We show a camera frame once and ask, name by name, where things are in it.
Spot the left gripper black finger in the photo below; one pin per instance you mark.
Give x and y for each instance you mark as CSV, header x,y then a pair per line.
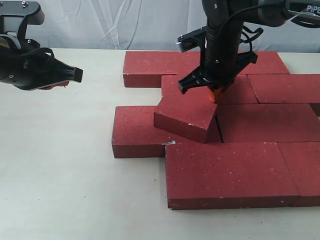
x,y
67,73

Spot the chipped red brick white spot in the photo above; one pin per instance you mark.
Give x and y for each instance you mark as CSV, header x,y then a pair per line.
x,y
146,131

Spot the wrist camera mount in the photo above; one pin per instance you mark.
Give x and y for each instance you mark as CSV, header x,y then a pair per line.
x,y
15,16
191,40

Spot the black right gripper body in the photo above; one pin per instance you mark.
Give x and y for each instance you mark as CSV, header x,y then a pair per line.
x,y
222,60

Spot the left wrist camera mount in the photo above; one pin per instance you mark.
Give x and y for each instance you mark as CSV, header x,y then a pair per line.
x,y
15,16

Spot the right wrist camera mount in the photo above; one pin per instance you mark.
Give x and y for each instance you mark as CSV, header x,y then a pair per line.
x,y
191,40

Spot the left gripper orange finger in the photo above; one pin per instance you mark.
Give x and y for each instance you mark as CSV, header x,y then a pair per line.
x,y
60,84

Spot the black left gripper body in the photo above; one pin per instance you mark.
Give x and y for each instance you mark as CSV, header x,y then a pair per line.
x,y
26,65

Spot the grey fabric backdrop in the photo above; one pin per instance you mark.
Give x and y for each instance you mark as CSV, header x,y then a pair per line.
x,y
116,24

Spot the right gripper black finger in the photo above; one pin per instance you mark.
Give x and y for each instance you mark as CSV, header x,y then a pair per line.
x,y
194,79

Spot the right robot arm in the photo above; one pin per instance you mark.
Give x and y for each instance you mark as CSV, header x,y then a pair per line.
x,y
259,13

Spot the right edge red brick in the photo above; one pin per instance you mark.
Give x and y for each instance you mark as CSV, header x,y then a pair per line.
x,y
287,89

